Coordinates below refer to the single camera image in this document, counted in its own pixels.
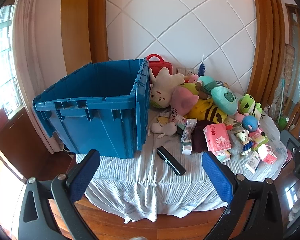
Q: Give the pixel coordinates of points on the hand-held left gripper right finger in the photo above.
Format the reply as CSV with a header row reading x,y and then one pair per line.
x,y
216,177

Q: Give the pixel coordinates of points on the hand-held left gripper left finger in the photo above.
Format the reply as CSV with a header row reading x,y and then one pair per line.
x,y
86,172

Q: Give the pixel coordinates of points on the blue and pink plush toy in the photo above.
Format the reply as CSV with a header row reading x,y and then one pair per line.
x,y
249,123

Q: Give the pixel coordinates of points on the blue plastic crate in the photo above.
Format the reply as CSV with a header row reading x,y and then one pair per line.
x,y
102,130

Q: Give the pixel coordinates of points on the wooden desktop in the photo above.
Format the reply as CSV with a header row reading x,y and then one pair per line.
x,y
164,226

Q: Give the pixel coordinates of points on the wooden chair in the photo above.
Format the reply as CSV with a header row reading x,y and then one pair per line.
x,y
294,116

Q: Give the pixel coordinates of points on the pink white box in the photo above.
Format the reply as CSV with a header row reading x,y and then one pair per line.
x,y
268,153

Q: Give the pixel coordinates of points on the pink green packet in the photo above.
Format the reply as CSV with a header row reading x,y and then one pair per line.
x,y
258,136

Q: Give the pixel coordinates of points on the green mop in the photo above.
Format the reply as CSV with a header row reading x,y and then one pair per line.
x,y
281,110

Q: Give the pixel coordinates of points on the grey slippers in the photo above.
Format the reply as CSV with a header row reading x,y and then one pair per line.
x,y
298,201

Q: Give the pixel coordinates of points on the grey fuzzy cloth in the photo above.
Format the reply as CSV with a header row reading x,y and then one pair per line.
x,y
236,148

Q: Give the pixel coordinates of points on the pink tissue pack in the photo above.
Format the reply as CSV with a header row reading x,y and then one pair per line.
x,y
217,140

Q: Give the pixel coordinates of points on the white flat box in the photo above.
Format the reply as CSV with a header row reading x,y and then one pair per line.
x,y
252,161

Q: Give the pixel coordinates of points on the small white green box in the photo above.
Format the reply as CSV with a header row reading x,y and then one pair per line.
x,y
186,148

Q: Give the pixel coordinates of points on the dark maroon cloth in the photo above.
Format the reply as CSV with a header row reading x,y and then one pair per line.
x,y
198,136

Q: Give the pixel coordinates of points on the small bear doll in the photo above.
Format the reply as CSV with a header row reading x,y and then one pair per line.
x,y
244,137

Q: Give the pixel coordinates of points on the black bag roll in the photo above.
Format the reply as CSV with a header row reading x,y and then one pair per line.
x,y
171,161

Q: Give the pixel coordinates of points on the green frog plush toy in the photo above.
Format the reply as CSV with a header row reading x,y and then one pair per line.
x,y
248,105

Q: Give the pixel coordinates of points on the clear packet with red print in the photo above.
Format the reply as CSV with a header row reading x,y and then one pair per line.
x,y
189,128

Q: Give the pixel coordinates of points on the white tablecloth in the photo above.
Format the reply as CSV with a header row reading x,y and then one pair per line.
x,y
145,190

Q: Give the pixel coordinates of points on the yellow bee plush toy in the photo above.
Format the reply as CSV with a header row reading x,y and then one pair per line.
x,y
209,113

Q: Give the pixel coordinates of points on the small colourful box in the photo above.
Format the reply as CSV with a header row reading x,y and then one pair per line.
x,y
180,121

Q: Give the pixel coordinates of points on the small white plush toy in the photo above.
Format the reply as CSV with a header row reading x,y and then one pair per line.
x,y
162,128

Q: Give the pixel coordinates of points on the white doodle-print pouch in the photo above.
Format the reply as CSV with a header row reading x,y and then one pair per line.
x,y
173,112

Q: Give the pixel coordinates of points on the teal round plush toy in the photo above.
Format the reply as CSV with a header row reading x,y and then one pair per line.
x,y
224,97

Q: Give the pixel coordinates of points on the grey striped plush toy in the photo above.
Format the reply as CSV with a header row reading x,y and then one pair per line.
x,y
221,83

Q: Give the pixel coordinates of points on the yellow spotted plush toy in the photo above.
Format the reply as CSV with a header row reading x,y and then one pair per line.
x,y
192,87

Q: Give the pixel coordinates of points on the small pink pig plush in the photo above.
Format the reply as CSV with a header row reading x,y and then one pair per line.
x,y
193,78

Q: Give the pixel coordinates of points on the blue feather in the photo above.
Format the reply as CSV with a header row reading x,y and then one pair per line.
x,y
201,67

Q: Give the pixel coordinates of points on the red plastic toy case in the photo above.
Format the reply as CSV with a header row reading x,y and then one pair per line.
x,y
162,67

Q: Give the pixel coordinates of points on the beige curtain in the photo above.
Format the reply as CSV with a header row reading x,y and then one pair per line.
x,y
37,55

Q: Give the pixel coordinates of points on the window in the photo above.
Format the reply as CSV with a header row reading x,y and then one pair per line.
x,y
2,67

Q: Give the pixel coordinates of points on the wooden wall panel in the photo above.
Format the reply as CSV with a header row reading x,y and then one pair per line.
x,y
82,30
264,42

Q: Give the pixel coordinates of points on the wall socket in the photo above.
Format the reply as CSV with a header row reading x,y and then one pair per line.
x,y
186,71

